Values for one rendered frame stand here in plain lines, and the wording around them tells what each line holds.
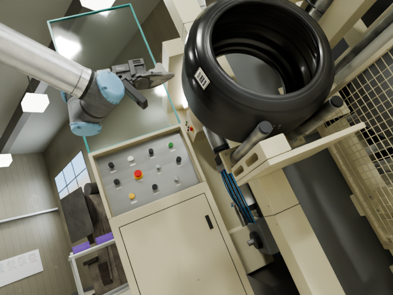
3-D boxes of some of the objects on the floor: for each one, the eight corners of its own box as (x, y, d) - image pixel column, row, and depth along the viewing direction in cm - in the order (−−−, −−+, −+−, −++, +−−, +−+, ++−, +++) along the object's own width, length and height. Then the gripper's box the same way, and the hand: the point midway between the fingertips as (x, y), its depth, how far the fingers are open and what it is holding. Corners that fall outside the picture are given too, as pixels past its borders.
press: (148, 274, 638) (115, 173, 703) (106, 298, 548) (72, 180, 613) (121, 283, 713) (93, 191, 778) (79, 305, 624) (51, 199, 689)
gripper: (109, 61, 89) (170, 51, 93) (113, 76, 98) (169, 67, 102) (113, 83, 87) (176, 72, 91) (118, 96, 96) (175, 86, 100)
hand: (171, 76), depth 96 cm, fingers closed
